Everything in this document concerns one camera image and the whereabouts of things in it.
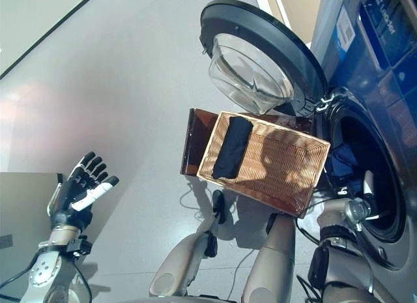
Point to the blue barcode sticker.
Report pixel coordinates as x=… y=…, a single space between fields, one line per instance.
x=345 y=27

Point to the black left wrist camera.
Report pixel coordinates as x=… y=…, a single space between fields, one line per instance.
x=80 y=247

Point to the grey front-load washing machine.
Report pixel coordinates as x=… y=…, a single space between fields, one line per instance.
x=384 y=104

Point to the grey robot torso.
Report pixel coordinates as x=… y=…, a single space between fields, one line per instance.
x=182 y=300

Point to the grey cabinet with black edge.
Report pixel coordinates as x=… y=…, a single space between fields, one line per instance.
x=23 y=211

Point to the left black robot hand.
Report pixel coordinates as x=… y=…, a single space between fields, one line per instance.
x=68 y=202

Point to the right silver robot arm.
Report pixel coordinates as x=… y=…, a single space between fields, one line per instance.
x=339 y=257

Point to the white built-in cabinet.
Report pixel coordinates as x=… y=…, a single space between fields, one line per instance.
x=293 y=9

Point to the round glass washer door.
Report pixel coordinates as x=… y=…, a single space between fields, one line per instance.
x=251 y=49

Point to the right silver robot leg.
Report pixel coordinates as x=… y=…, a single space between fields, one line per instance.
x=270 y=260

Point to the rectangular wicker basket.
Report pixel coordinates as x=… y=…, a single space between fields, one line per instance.
x=286 y=166

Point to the blue garment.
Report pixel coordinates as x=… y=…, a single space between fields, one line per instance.
x=343 y=159

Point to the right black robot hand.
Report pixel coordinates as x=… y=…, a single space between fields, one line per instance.
x=368 y=185

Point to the large black rolled garment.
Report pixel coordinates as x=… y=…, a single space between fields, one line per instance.
x=233 y=146

